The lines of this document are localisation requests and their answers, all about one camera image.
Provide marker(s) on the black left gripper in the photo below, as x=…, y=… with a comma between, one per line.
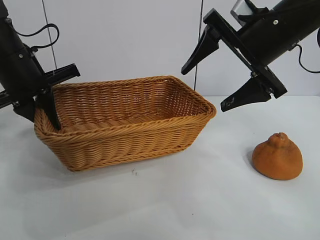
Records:
x=20, y=72

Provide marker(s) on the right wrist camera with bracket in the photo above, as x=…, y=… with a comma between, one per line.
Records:
x=240, y=11

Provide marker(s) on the bumpy orange fruit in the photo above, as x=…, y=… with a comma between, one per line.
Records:
x=275, y=160

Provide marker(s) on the woven wicker basket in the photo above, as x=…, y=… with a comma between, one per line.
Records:
x=130, y=140

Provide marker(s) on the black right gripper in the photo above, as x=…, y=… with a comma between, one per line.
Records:
x=272, y=40

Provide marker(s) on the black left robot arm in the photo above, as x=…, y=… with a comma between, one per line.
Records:
x=4, y=17

